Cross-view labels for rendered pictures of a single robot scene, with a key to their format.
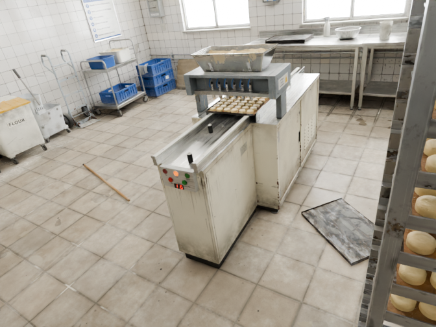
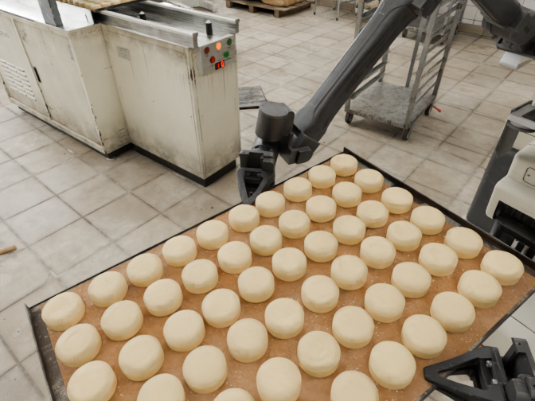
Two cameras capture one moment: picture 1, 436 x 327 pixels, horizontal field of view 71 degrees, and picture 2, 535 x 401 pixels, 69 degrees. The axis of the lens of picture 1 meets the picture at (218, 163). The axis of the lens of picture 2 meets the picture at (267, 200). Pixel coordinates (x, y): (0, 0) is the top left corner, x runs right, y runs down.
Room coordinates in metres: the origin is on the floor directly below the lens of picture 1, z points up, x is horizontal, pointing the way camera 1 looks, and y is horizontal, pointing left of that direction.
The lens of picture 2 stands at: (1.14, 2.18, 1.43)
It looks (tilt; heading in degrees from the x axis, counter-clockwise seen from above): 39 degrees down; 275
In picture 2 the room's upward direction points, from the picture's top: straight up
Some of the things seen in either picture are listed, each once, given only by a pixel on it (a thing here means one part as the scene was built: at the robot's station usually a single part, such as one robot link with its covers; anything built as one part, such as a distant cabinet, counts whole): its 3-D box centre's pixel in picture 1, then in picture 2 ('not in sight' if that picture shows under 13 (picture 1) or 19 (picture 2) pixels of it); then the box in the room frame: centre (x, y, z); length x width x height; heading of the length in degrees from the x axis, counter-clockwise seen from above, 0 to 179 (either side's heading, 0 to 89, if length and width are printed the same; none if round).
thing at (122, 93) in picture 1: (119, 93); not in sight; (5.53, 1.57, 0.28); 0.56 x 0.38 x 0.20; 152
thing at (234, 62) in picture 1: (234, 59); not in sight; (2.29, -0.23, 1.25); 0.56 x 0.29 x 0.14; 57
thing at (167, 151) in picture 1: (229, 102); (73, 7); (2.47, -0.17, 0.87); 2.01 x 0.03 x 0.07; 147
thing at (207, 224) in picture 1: (215, 188); (176, 96); (1.87, 0.05, 0.45); 0.70 x 0.34 x 0.90; 147
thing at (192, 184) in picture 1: (178, 178); (216, 54); (1.56, 0.24, 0.77); 0.24 x 0.04 x 0.14; 57
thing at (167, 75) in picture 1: (156, 77); not in sight; (6.26, 0.96, 0.30); 0.60 x 0.40 x 0.20; 144
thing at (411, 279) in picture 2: not in sight; (410, 279); (0.97, 1.82, 1.01); 0.05 x 0.05 x 0.02
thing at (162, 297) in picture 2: not in sight; (163, 297); (1.31, 1.86, 0.99); 0.05 x 0.05 x 0.02
